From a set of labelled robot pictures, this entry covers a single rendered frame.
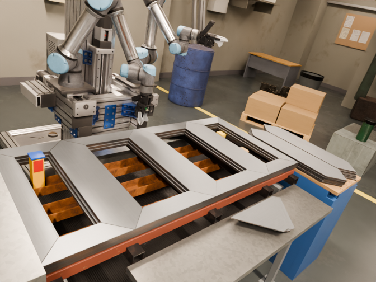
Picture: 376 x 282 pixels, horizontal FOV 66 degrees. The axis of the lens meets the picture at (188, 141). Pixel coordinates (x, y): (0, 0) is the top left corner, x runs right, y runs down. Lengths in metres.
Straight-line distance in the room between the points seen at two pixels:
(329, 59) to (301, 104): 5.33
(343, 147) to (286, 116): 0.97
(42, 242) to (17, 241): 0.26
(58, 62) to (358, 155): 3.77
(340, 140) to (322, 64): 6.19
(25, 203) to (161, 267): 0.56
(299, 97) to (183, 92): 1.91
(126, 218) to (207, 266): 0.37
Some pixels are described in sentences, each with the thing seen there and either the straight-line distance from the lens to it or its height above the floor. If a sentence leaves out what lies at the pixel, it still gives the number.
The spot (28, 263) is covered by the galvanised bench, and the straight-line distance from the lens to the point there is 0.80.
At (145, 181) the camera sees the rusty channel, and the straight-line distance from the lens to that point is 1.68.
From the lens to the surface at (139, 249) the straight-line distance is 1.20.
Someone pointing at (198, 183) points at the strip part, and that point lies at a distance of 1.45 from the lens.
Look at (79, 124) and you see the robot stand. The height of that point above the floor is 0.84.
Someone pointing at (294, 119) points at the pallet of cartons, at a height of 0.31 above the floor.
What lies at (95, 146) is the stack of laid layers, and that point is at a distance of 1.67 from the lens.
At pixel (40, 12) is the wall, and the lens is 5.03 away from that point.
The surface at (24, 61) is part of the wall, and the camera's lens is 5.08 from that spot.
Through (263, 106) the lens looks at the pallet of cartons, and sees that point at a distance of 4.88.
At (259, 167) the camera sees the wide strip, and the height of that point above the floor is 0.86.
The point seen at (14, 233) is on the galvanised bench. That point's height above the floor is 1.05.
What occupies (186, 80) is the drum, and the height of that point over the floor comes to 0.45.
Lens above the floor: 1.65
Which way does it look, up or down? 26 degrees down
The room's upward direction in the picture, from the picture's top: 13 degrees clockwise
